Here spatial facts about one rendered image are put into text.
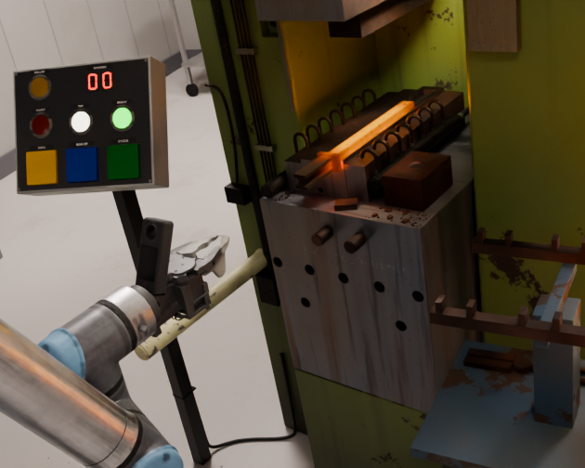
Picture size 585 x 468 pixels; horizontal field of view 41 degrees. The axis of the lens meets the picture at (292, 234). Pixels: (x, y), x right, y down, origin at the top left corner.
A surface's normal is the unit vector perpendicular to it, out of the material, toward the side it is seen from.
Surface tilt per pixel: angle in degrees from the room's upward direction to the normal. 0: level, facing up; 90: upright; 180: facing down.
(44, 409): 92
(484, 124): 90
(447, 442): 0
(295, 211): 90
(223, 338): 0
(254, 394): 0
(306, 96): 90
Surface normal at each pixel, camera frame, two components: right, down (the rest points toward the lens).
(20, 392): 0.51, 0.37
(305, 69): 0.79, 0.17
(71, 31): 0.90, 0.06
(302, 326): -0.60, 0.46
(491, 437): -0.16, -0.87
